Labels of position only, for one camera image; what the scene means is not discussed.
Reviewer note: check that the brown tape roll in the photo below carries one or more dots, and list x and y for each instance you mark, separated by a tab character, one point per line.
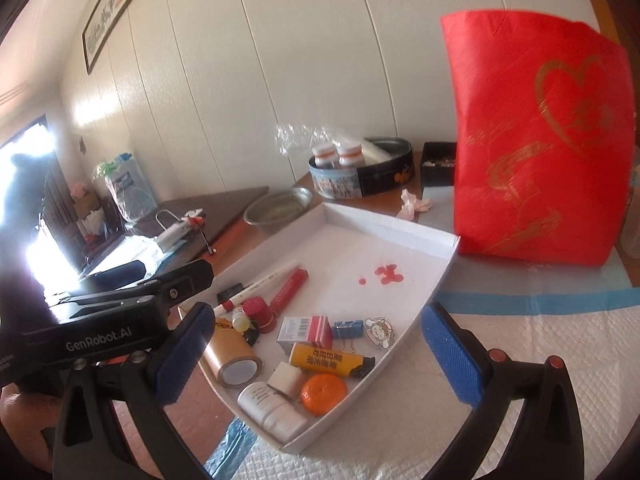
231	359

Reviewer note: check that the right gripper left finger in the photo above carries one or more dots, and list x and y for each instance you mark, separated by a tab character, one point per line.
89	442

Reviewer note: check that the cartoon character badge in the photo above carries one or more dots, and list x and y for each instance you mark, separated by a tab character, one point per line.
380	332

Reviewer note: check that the crumpled pink tissue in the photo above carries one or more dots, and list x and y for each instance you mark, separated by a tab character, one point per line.
412	205

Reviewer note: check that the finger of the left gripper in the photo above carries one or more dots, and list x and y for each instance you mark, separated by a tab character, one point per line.
117	277

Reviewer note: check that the red white small box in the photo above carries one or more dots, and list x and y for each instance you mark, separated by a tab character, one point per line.
314	330

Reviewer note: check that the orange label pill bottle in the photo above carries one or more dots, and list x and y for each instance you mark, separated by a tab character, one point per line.
325	156

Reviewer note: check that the left hand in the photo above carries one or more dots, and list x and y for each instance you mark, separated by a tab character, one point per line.
24	416

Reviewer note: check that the white power strip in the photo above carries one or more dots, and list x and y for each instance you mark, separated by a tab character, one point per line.
192	221

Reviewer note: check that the white quilted mat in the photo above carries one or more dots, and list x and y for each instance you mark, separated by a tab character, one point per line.
400	426

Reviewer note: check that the red gift bag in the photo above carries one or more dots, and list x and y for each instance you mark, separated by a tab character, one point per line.
545	144

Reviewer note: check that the blue binder clip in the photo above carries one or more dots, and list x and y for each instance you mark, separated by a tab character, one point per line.
346	332

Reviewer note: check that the white cardboard tray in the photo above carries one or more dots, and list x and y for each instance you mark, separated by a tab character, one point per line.
360	265

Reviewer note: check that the red cap small bottle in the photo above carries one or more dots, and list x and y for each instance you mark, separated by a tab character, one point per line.
260	313

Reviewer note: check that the white square eraser block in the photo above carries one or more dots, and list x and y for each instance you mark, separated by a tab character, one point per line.
287	380

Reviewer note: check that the orange tangerine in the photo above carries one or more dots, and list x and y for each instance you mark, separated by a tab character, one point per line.
321	393

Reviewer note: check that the round decorated tin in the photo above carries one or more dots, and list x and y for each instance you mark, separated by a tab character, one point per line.
381	177

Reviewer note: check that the framed wall picture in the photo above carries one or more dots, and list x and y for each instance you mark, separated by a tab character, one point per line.
101	21

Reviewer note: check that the red flat pen box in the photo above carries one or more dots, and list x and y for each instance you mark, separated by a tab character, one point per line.
288	291

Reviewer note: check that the metal bowl with pellets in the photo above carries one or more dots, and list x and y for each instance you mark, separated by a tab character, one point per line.
272	212

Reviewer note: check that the white red marker pen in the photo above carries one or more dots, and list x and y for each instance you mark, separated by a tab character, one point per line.
255	288

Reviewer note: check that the black small box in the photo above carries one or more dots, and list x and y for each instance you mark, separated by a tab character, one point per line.
438	164

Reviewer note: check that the white cream tube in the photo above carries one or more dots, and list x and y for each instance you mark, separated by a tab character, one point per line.
272	412

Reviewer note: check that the blue printed plastic bag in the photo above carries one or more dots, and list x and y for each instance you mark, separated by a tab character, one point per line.
128	187

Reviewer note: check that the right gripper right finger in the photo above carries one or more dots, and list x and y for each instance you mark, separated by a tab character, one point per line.
546	442

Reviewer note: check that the dark wooden side table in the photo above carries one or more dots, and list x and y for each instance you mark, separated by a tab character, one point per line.
136	241

